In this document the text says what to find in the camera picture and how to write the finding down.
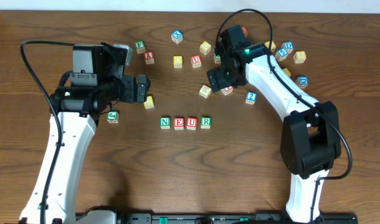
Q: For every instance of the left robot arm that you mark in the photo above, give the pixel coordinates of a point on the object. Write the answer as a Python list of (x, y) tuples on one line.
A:
[(72, 126)]

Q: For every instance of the yellow block upper centre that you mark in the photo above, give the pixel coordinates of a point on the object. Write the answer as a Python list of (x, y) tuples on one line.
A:
[(205, 48)]

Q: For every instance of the yellow block lower left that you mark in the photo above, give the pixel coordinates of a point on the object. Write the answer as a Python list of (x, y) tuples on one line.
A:
[(149, 103)]

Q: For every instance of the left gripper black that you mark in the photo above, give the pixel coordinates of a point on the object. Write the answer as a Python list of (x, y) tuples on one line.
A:
[(141, 89)]

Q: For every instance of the green B block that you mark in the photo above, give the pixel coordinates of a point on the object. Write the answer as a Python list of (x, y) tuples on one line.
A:
[(217, 58)]

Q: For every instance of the green J block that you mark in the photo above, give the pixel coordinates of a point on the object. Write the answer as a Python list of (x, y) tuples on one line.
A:
[(113, 116)]

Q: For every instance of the blue S block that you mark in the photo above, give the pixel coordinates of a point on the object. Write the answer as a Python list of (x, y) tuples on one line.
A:
[(281, 54)]

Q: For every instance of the green R block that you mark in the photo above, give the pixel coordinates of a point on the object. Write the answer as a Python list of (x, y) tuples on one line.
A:
[(206, 122)]

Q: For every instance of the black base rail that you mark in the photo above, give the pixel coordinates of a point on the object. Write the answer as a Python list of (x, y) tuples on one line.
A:
[(105, 216)]

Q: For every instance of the yellow block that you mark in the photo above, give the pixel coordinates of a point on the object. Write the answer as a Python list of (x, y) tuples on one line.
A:
[(205, 48), (271, 45), (149, 103), (299, 57), (178, 61)]

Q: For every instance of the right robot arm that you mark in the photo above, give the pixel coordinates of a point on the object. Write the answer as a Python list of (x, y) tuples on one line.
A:
[(310, 140)]

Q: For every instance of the blue D block lower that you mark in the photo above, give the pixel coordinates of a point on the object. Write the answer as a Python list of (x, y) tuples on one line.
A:
[(302, 82)]

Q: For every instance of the red u block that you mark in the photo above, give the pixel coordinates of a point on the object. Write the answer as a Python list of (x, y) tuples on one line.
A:
[(196, 61), (191, 123)]

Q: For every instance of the yellow block mid right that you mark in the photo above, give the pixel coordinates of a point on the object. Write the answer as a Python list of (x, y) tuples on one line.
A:
[(287, 72)]

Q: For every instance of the green N block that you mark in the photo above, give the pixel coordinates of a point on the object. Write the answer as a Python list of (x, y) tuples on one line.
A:
[(165, 122)]

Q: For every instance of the blue D block upper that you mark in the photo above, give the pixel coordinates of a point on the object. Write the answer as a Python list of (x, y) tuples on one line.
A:
[(288, 46)]

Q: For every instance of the yellow block centre left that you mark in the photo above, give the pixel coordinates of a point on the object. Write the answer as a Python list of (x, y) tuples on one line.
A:
[(178, 61)]

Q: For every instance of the yellow block upper right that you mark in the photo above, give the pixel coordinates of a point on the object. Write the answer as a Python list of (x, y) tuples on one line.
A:
[(271, 45)]

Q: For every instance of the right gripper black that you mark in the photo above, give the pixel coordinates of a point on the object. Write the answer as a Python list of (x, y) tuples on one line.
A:
[(215, 79)]

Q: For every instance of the white K block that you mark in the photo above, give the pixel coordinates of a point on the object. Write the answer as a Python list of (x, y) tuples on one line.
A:
[(205, 91)]

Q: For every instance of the blue 2 block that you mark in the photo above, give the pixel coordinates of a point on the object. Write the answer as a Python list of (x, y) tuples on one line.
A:
[(251, 98)]

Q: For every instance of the red I block lower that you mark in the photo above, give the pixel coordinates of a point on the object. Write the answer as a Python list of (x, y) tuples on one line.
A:
[(227, 90)]

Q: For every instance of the yellow block far right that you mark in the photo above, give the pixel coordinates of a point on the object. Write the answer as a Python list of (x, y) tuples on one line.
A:
[(299, 57)]

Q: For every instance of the red H block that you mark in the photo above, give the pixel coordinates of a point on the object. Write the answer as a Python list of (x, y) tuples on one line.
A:
[(245, 31)]

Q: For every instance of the blue d block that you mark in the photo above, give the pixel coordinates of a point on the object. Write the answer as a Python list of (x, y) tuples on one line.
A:
[(288, 46), (302, 82)]

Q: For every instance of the blue X block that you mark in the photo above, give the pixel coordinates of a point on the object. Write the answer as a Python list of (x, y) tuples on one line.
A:
[(177, 36)]

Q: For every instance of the green F block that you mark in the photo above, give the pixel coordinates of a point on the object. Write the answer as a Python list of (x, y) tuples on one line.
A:
[(140, 47)]

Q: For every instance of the red E block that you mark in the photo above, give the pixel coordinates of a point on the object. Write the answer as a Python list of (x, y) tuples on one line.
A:
[(178, 123)]

